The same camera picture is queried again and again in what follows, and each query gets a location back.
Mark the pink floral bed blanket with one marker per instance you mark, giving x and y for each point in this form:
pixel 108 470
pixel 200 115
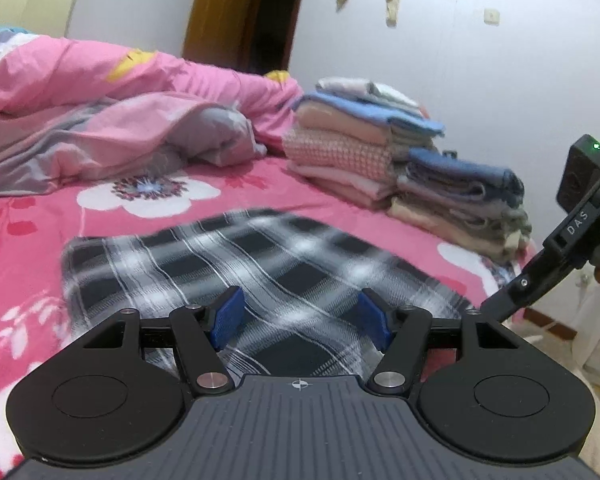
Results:
pixel 34 231

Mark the black white plaid pants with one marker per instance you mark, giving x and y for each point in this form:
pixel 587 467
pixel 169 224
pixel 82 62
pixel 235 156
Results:
pixel 300 278

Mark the folded blue grey clothes stack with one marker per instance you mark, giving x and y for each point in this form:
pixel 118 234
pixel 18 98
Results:
pixel 477 207

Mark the brown wooden door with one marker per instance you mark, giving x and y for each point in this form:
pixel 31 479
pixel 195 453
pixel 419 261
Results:
pixel 252 36

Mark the pink blue patterned duvet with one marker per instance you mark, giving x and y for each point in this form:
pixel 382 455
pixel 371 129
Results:
pixel 78 110

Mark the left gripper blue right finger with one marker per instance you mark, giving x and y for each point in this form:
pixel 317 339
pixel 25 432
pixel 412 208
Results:
pixel 376 319

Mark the beige blue folded bedding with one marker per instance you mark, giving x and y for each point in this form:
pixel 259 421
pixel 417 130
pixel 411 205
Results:
pixel 351 137

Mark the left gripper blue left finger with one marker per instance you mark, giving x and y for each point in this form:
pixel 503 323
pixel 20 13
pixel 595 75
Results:
pixel 224 316

